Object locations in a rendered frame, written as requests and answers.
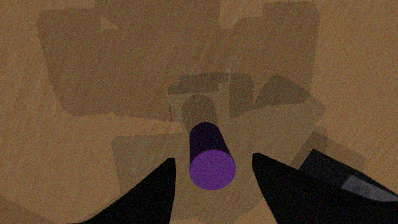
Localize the dark grey square block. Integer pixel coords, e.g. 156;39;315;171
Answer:
298;149;398;201

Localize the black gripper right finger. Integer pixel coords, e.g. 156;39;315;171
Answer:
252;153;398;224

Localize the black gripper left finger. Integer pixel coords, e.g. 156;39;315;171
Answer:
70;158;176;224

